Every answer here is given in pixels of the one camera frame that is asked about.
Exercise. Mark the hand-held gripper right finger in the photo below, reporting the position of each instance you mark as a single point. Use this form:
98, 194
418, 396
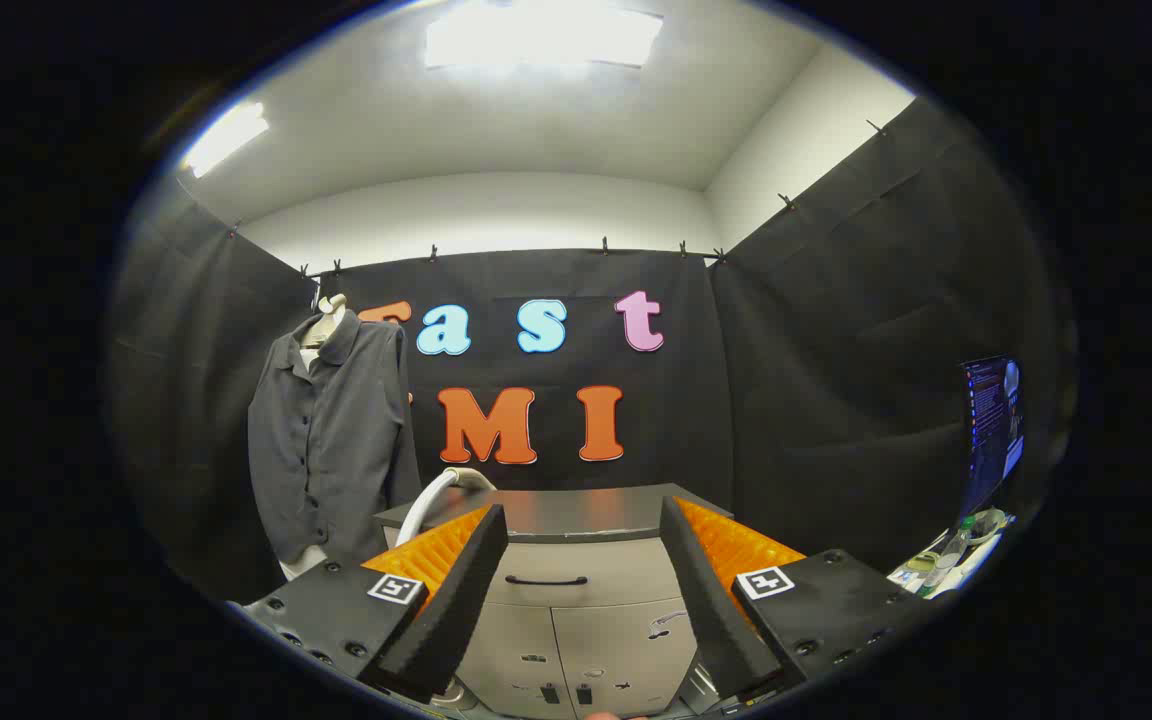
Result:
716, 610

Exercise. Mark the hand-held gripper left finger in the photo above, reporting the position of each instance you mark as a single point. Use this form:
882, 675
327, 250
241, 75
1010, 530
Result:
456, 600

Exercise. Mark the white garment steamer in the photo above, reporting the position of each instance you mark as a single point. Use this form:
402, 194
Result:
426, 505

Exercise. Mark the dark grey button shirt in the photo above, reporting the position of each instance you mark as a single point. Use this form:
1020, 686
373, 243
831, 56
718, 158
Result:
336, 440

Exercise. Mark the cream plastic clothes hanger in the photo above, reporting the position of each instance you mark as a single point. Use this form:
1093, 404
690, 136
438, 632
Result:
331, 312

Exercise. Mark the grey cabinet with drawers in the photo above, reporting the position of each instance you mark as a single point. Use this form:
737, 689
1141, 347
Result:
586, 640

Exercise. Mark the clear plastic bottle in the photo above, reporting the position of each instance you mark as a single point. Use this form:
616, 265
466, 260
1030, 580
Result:
948, 560

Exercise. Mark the computer monitor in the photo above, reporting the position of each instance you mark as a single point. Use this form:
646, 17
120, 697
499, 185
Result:
991, 420

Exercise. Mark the narrow ceiling light panel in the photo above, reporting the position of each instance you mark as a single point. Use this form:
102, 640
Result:
226, 135

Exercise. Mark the large ceiling light panel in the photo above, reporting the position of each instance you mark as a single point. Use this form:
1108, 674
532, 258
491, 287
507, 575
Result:
541, 38

